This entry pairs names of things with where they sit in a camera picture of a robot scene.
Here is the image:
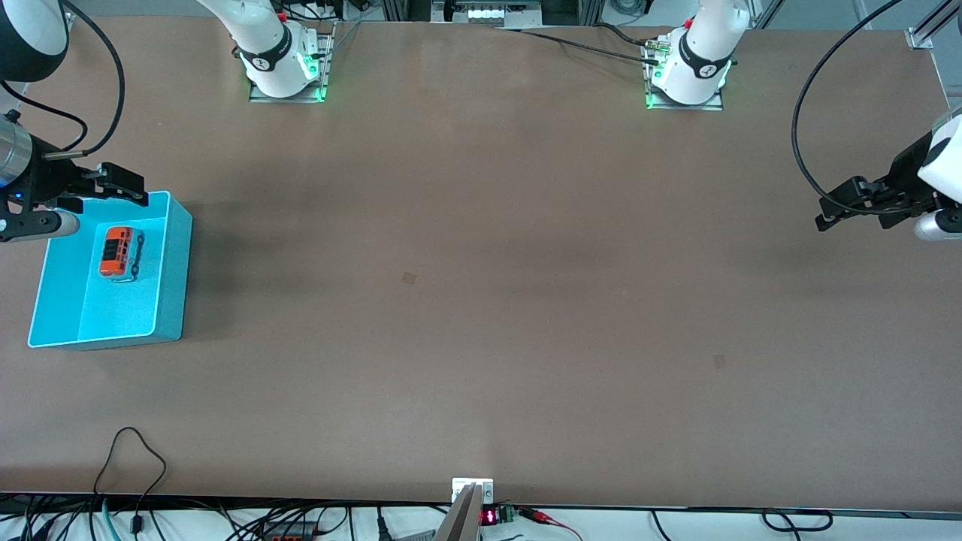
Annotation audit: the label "dark equipment rack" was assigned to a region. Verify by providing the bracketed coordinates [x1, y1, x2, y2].
[380, 0, 606, 27]

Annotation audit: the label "white rack device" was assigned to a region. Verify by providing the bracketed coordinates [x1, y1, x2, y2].
[447, 0, 542, 25]

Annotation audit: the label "blue plastic box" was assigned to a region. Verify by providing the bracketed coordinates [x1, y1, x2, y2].
[27, 190, 193, 351]

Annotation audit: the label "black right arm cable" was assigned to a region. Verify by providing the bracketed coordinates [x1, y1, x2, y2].
[0, 0, 126, 159]

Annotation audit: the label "tangled black cables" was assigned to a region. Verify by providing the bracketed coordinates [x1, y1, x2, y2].
[0, 494, 452, 541]

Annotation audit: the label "short black table cable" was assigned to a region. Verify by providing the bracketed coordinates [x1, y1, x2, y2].
[594, 23, 655, 47]

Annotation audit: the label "red wires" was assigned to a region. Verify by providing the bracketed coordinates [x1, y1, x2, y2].
[519, 508, 583, 541]

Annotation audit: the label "black coiled cable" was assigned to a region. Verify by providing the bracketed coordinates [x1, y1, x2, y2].
[761, 509, 833, 533]

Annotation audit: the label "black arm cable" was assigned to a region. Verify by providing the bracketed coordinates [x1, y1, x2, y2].
[791, 0, 940, 215]
[0, 0, 126, 159]

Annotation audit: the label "thin black looped cable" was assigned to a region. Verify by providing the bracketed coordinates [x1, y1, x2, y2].
[92, 427, 168, 536]

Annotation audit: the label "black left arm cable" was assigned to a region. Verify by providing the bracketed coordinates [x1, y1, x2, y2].
[791, 0, 940, 215]

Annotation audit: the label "long black table cable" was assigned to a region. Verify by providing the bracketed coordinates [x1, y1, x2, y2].
[496, 27, 662, 67]

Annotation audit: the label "grey camera mount bar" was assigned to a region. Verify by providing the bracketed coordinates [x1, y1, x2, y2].
[432, 483, 483, 541]

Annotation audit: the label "orange toy bus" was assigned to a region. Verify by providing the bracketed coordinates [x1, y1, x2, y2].
[98, 225, 145, 284]

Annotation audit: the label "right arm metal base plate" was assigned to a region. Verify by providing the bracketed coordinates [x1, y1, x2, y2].
[248, 21, 336, 104]

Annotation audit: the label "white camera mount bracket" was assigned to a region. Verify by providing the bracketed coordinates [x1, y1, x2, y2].
[452, 478, 495, 504]

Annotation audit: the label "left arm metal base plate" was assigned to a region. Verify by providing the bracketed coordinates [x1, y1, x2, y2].
[644, 36, 727, 112]

